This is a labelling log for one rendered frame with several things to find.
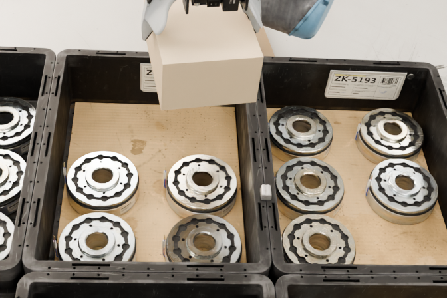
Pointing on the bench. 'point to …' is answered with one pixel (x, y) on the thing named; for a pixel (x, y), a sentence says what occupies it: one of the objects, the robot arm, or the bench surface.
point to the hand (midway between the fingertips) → (199, 31)
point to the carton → (205, 57)
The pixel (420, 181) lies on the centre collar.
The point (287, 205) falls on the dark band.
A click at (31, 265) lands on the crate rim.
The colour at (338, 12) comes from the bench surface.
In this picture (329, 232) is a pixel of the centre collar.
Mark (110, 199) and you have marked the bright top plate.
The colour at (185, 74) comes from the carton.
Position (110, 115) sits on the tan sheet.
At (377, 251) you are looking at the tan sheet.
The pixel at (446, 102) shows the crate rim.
